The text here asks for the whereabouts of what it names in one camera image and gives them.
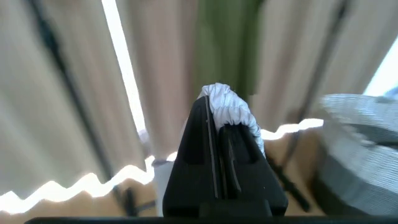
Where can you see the black clothes rack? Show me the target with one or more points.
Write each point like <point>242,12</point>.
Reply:
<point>68,81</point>

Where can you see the green printed shirt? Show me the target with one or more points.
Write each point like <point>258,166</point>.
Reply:
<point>227,40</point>

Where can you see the white laundry basket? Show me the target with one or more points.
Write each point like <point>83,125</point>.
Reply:
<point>351,168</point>

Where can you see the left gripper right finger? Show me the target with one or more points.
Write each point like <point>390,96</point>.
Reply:
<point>258,186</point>

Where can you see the pale grey garment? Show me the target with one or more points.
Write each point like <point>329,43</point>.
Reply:
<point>230,105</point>

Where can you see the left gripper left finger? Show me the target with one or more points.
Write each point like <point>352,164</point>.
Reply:
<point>192,180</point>

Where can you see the beige curtain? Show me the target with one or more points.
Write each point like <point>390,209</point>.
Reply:
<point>295,62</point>

